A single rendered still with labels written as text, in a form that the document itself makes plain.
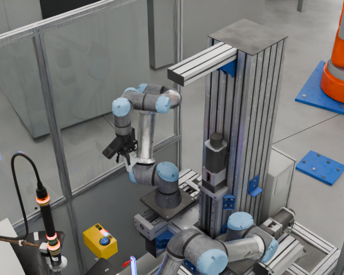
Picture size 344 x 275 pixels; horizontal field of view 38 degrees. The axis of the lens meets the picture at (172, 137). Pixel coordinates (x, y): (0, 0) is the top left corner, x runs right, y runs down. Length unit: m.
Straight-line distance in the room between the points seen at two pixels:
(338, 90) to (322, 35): 1.62
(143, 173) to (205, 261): 0.82
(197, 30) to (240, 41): 3.84
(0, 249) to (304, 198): 2.75
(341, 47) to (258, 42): 3.23
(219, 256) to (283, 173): 0.90
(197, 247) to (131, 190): 1.31
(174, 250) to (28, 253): 0.60
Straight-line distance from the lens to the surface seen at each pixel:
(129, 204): 3.30
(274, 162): 2.76
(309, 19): 7.39
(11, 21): 4.36
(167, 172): 2.60
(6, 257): 2.36
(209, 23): 6.05
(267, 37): 2.20
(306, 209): 4.29
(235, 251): 2.12
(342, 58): 5.39
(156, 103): 2.15
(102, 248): 2.53
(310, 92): 5.64
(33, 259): 2.17
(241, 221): 2.37
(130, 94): 2.19
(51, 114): 2.53
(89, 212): 3.09
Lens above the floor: 3.01
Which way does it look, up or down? 38 degrees down
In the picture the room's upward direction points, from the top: straight up
